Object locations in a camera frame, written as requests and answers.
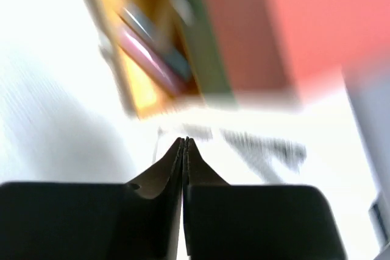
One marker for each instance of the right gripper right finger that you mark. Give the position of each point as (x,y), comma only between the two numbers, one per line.
(195,172)

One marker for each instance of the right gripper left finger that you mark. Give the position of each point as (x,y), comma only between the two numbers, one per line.
(151,214)

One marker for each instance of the white booklet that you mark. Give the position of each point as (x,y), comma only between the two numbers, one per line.
(260,153)

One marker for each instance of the lilac pastel highlighter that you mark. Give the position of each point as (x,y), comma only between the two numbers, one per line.
(149,61)

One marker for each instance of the green drawer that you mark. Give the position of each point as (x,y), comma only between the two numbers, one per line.
(202,50)

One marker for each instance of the yellow bottom drawer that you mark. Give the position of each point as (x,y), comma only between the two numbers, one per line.
(146,96)

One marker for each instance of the blue pastel highlighter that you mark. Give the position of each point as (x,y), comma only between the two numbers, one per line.
(135,18)

